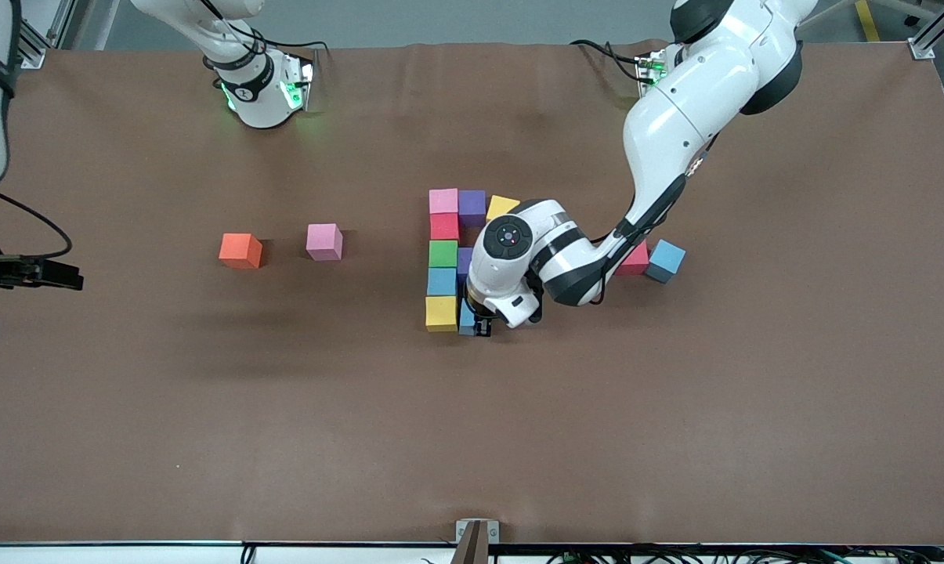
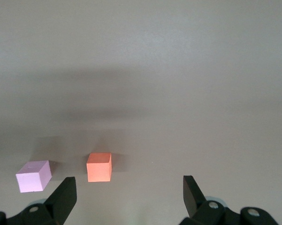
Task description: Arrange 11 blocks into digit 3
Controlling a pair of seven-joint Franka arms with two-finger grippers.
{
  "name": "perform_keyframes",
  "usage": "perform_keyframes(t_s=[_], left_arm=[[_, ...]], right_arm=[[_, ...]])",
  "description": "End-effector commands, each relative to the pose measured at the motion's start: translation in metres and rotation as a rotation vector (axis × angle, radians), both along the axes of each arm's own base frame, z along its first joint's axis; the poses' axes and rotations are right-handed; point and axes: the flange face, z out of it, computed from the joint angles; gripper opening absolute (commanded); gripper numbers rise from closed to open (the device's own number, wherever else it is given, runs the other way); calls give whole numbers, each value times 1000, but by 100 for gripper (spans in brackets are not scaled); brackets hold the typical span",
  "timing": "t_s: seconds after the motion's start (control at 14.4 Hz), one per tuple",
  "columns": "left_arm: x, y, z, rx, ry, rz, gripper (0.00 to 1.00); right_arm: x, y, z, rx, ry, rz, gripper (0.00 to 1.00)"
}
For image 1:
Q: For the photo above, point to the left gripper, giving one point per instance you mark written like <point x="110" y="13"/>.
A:
<point x="480" y="320"/>

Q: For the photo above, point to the light blue foam cube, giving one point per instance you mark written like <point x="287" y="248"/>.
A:
<point x="465" y="317"/>
<point x="442" y="280"/>
<point x="665" y="261"/>

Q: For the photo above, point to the yellow foam cube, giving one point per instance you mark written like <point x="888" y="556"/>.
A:
<point x="441" y="313"/>
<point x="501" y="205"/>

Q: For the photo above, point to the purple foam cube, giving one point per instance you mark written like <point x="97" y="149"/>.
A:
<point x="464" y="262"/>
<point x="472" y="207"/>

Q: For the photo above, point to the green foam cube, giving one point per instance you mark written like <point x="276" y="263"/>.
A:
<point x="443" y="254"/>

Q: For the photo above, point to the red foam cube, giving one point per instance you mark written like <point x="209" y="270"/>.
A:
<point x="638" y="261"/>
<point x="444" y="226"/>

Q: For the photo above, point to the pink foam cube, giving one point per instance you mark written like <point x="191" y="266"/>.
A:
<point x="324" y="241"/>
<point x="443" y="200"/>

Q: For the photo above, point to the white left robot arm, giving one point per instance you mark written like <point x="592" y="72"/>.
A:
<point x="675" y="117"/>

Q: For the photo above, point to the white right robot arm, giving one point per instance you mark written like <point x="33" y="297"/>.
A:
<point x="252" y="86"/>

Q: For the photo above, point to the brown table cover mat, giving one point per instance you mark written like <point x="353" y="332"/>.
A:
<point x="472" y="439"/>

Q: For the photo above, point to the orange foam cube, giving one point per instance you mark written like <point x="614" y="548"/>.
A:
<point x="240" y="251"/>

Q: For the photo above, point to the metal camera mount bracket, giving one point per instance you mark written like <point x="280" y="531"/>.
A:
<point x="475" y="536"/>

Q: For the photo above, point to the aluminium frame profile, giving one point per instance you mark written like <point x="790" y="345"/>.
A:
<point x="922" y="48"/>
<point x="31" y="51"/>

